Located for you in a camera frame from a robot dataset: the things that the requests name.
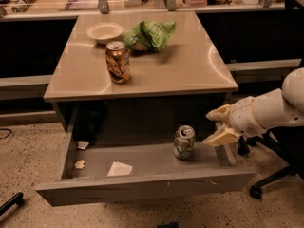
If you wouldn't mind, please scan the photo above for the black office chair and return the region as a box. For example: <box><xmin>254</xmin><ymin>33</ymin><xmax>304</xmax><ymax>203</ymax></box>
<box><xmin>237</xmin><ymin>126</ymin><xmax>304</xmax><ymax>200</ymax></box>

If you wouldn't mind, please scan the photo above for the white paper slip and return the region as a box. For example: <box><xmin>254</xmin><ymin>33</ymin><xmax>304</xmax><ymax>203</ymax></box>
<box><xmin>107</xmin><ymin>161</ymin><xmax>132</xmax><ymax>177</ymax></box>

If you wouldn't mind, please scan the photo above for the small yellow scrap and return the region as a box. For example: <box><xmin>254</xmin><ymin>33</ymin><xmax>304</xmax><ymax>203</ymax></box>
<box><xmin>74</xmin><ymin>160</ymin><xmax>86</xmax><ymax>170</ymax></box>

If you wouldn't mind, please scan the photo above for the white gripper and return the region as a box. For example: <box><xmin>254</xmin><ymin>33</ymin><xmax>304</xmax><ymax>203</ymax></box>
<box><xmin>203</xmin><ymin>97</ymin><xmax>266</xmax><ymax>147</ymax></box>

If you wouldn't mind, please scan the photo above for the brown gold soda can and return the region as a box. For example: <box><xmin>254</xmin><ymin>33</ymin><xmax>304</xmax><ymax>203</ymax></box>
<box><xmin>105</xmin><ymin>41</ymin><xmax>130</xmax><ymax>84</ymax></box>

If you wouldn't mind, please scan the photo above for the green white 7up can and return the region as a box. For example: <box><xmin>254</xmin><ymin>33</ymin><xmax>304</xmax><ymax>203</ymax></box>
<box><xmin>173</xmin><ymin>125</ymin><xmax>196</xmax><ymax>160</ymax></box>

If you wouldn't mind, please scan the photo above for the green chip bag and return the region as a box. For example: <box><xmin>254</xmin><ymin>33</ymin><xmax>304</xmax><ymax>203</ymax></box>
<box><xmin>123</xmin><ymin>21</ymin><xmax>177</xmax><ymax>52</ymax></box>

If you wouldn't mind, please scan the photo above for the grey counter cabinet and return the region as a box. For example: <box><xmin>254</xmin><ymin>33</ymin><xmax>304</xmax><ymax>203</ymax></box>
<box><xmin>43</xmin><ymin>10</ymin><xmax>239</xmax><ymax>135</ymax></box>

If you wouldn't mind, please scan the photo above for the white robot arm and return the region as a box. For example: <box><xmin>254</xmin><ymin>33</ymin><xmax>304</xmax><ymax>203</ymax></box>
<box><xmin>203</xmin><ymin>67</ymin><xmax>304</xmax><ymax>147</ymax></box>

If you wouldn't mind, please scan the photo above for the black chair leg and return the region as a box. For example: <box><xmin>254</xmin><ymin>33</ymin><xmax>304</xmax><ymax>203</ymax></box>
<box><xmin>0</xmin><ymin>192</ymin><xmax>25</xmax><ymax>216</ymax></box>

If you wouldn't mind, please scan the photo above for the grey open drawer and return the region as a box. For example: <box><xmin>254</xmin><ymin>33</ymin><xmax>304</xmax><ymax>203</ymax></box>
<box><xmin>36</xmin><ymin>107</ymin><xmax>255</xmax><ymax>206</ymax></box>

